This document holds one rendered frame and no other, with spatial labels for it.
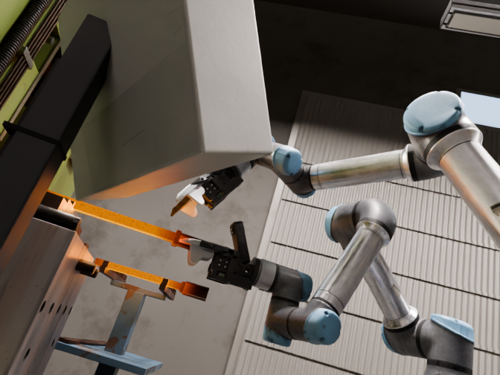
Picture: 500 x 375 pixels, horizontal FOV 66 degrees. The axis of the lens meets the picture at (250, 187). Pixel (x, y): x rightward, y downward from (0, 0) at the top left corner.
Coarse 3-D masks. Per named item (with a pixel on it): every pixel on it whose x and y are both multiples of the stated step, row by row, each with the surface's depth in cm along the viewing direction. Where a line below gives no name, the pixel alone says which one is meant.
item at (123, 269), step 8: (96, 264) 130; (112, 264) 130; (128, 272) 130; (136, 272) 130; (144, 272) 130; (152, 280) 129; (160, 280) 130; (176, 288) 129; (184, 288) 129; (192, 288) 130; (200, 288) 130; (208, 288) 130; (192, 296) 128; (200, 296) 129
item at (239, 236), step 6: (234, 222) 101; (240, 222) 102; (234, 228) 101; (240, 228) 101; (234, 234) 101; (240, 234) 100; (234, 240) 102; (240, 240) 100; (234, 246) 102; (240, 246) 99; (246, 246) 100; (240, 252) 99; (246, 252) 99; (240, 258) 99; (246, 258) 99
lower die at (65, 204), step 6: (48, 192) 81; (48, 198) 80; (54, 198) 81; (60, 198) 81; (66, 198) 86; (42, 204) 80; (48, 204) 80; (54, 204) 80; (60, 204) 81; (66, 204) 85; (72, 204) 90; (60, 210) 82; (66, 210) 87; (72, 210) 92; (78, 216) 100
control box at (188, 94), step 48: (96, 0) 45; (144, 0) 36; (192, 0) 31; (240, 0) 35; (144, 48) 36; (192, 48) 31; (240, 48) 34; (144, 96) 37; (192, 96) 31; (240, 96) 33; (96, 144) 48; (144, 144) 37; (192, 144) 31; (240, 144) 33; (96, 192) 49
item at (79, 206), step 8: (72, 200) 92; (80, 208) 92; (88, 208) 92; (96, 208) 93; (96, 216) 93; (104, 216) 93; (112, 216) 93; (120, 216) 94; (120, 224) 94; (128, 224) 94; (136, 224) 94; (144, 224) 95; (144, 232) 95; (152, 232) 95; (160, 232) 95; (168, 232) 96; (176, 232) 96; (168, 240) 97; (176, 240) 95; (184, 248) 98
